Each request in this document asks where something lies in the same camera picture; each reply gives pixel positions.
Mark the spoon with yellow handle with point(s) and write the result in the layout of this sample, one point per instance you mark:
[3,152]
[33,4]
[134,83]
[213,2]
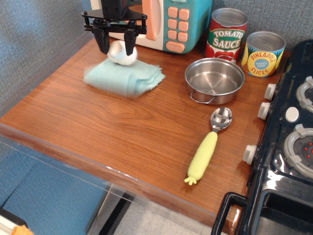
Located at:
[220,119]

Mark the white plush mushroom toy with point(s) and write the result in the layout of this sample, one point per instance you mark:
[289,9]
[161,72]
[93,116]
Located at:
[117,54]

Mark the orange and black corner object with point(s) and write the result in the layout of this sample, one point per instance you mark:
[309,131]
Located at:
[12,225]

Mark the small stainless steel pot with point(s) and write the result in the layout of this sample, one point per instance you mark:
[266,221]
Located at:
[213,81]

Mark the teal toy microwave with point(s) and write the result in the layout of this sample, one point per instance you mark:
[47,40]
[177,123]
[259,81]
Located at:
[172,25]

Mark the black toy stove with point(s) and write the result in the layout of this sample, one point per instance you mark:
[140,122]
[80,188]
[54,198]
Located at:
[279,200]

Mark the pineapple slices can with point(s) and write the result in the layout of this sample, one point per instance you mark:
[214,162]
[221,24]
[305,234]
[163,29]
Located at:
[263,53]

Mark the tomato sauce can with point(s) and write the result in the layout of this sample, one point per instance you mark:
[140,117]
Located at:
[227,29]

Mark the light teal folded cloth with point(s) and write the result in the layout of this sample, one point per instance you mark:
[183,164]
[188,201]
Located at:
[128,81]

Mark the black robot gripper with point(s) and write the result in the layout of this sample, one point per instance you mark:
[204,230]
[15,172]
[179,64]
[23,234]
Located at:
[115,16]

